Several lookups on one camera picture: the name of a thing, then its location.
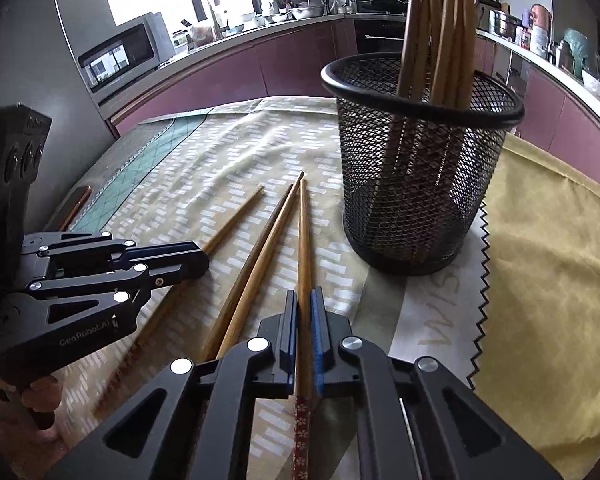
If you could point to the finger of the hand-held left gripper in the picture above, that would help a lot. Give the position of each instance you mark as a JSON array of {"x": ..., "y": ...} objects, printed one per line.
[
  {"x": 170, "y": 246},
  {"x": 180, "y": 272}
]

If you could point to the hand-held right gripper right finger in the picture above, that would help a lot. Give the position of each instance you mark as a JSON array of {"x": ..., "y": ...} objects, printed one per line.
[{"x": 320, "y": 335}]

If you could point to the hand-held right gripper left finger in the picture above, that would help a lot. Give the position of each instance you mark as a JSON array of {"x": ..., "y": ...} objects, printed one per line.
[{"x": 290, "y": 330}]

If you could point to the brown bamboo chopstick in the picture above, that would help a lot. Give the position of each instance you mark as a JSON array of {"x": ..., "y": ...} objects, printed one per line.
[
  {"x": 241, "y": 310},
  {"x": 304, "y": 240}
]

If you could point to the dark bamboo chopstick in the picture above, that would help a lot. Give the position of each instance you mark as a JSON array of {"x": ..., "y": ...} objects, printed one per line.
[{"x": 226, "y": 310}]

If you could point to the light bamboo chopstick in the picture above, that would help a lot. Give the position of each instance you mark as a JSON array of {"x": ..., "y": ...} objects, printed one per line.
[{"x": 235, "y": 217}]

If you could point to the bunch of wooden chopsticks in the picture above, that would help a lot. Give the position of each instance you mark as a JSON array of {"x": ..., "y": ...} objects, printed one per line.
[{"x": 452, "y": 35}]

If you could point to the person's left hand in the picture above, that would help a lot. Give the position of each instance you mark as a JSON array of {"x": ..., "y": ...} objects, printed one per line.
[{"x": 37, "y": 395}]

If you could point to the beige dash-patterned tablecloth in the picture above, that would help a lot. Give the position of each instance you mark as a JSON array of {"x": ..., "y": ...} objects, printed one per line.
[{"x": 180, "y": 200}]

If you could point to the brown flat object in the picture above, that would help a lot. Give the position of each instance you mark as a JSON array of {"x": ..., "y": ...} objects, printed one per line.
[{"x": 77, "y": 205}]

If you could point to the teal diamond-patterned cloth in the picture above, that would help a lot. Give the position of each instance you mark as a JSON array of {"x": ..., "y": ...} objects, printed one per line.
[{"x": 145, "y": 165}]

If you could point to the tall glossy refrigerator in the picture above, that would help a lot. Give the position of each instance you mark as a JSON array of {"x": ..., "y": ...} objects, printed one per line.
[{"x": 10, "y": 60}]

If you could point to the white microwave oven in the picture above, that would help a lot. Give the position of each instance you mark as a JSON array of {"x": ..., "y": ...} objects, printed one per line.
[{"x": 120, "y": 55}]

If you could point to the pink base cabinets with sink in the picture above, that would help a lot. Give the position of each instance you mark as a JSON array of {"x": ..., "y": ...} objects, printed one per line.
[{"x": 230, "y": 75}]

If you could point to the metal kitchen faucet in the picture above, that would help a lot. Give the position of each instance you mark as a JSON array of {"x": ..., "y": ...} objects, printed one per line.
[{"x": 214, "y": 15}]

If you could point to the yellow cloth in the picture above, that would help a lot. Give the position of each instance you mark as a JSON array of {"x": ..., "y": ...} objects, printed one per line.
[{"x": 555, "y": 260}]

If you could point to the steel basin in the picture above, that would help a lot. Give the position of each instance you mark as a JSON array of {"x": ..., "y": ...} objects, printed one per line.
[{"x": 307, "y": 11}]

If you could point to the black built-in oven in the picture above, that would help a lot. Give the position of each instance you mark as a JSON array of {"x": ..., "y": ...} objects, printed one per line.
[{"x": 375, "y": 35}]

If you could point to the pink peninsula base cabinets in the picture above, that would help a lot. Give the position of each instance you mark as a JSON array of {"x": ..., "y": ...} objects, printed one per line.
[{"x": 570, "y": 120}]

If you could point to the steel cooking pot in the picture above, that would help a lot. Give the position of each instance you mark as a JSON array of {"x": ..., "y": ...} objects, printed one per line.
[{"x": 505, "y": 24}]

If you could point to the white plastic container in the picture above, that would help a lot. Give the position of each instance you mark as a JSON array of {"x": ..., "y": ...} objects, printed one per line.
[{"x": 540, "y": 40}]

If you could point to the steel thermos bottle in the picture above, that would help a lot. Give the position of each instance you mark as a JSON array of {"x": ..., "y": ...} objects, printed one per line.
[{"x": 562, "y": 52}]

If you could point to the purple bottle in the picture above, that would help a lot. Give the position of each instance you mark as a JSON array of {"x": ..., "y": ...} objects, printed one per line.
[{"x": 527, "y": 17}]

